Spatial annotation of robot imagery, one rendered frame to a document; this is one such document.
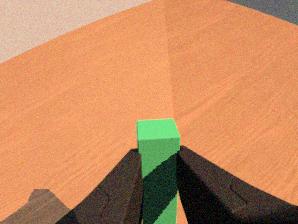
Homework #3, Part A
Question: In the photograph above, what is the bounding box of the green rectangular post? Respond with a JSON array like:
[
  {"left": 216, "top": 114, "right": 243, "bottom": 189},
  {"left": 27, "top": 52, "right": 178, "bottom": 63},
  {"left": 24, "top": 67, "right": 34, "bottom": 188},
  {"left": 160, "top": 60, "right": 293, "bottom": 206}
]
[{"left": 136, "top": 119, "right": 181, "bottom": 224}]

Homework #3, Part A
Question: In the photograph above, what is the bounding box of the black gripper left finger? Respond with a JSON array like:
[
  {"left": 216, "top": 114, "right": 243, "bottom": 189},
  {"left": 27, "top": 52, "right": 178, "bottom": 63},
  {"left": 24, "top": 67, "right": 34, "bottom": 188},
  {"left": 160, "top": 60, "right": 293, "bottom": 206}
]
[{"left": 56, "top": 148, "right": 144, "bottom": 224}]

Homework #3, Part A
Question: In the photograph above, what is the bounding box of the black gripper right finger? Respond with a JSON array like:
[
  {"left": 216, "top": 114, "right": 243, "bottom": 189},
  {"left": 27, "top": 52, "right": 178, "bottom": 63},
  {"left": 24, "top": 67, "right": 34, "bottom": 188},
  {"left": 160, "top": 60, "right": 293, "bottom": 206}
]
[{"left": 176, "top": 145, "right": 298, "bottom": 224}]

